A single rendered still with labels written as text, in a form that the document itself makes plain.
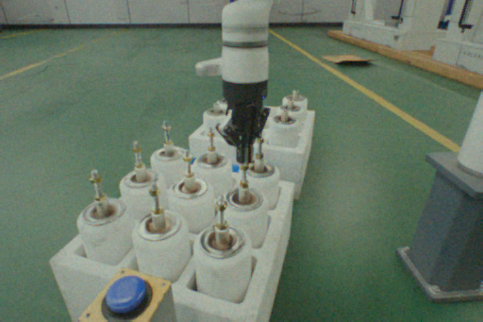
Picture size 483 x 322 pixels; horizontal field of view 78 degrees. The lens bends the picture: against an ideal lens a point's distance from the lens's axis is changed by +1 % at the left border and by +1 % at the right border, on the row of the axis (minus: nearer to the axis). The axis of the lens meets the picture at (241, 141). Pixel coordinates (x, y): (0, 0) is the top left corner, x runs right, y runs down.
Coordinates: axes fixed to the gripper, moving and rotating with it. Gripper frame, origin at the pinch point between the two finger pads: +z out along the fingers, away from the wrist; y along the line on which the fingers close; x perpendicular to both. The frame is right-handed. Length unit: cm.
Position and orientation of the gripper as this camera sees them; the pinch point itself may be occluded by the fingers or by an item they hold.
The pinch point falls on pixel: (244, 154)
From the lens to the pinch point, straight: 54.4
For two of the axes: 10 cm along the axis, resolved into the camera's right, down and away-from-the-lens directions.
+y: 6.3, -3.4, 7.0
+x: -7.8, -2.7, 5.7
